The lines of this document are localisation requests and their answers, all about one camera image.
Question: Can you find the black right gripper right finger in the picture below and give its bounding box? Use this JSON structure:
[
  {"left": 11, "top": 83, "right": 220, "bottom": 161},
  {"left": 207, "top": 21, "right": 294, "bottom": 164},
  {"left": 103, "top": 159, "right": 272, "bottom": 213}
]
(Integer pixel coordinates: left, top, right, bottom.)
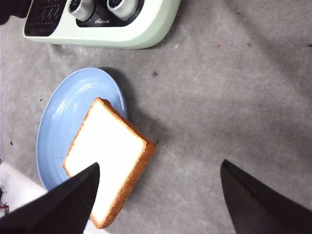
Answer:
[{"left": 220, "top": 160, "right": 312, "bottom": 234}]

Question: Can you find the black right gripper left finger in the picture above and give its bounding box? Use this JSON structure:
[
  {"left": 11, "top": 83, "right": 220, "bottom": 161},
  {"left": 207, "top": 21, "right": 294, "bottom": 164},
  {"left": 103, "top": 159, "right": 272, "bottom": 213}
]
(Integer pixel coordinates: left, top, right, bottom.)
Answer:
[{"left": 0, "top": 163, "right": 100, "bottom": 234}]

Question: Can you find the white bread slice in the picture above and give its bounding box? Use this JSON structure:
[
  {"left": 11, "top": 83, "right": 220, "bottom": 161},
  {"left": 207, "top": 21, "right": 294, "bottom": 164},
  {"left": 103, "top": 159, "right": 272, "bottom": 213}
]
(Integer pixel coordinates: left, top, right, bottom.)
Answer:
[{"left": 62, "top": 97, "right": 157, "bottom": 229}]

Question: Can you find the mint green breakfast maker base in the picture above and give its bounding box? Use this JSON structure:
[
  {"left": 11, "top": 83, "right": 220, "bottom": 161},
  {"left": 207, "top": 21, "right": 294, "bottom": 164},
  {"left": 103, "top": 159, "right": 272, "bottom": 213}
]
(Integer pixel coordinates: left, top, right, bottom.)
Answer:
[{"left": 23, "top": 0, "right": 180, "bottom": 49}]

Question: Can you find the white paper sheet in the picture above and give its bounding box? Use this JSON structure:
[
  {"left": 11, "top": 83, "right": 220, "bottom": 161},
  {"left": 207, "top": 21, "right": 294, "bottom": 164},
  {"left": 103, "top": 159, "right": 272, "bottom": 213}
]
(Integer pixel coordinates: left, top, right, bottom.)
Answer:
[{"left": 0, "top": 162, "right": 47, "bottom": 213}]

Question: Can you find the blue round plate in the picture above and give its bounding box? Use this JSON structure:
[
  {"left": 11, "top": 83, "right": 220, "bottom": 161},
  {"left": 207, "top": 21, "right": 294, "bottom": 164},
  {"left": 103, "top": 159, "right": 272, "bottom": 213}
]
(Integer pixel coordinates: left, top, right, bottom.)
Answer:
[{"left": 36, "top": 67, "right": 128, "bottom": 191}]

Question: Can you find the left silver control knob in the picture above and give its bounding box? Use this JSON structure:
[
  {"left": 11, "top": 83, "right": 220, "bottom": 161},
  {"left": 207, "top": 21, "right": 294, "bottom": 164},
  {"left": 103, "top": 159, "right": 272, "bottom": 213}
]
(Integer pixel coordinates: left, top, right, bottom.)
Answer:
[{"left": 68, "top": 0, "right": 95, "bottom": 22}]

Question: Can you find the silver control knob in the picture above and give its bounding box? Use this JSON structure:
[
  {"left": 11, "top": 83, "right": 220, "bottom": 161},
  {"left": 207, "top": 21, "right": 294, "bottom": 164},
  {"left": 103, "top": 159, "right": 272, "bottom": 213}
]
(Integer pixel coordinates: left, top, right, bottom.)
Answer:
[
  {"left": 107, "top": 0, "right": 138, "bottom": 21},
  {"left": 68, "top": 0, "right": 95, "bottom": 22}
]

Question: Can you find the right silver control knob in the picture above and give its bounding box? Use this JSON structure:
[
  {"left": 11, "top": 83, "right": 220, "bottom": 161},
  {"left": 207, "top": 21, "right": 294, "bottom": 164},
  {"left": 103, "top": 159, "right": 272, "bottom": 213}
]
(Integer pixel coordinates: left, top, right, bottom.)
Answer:
[{"left": 107, "top": 0, "right": 138, "bottom": 21}]

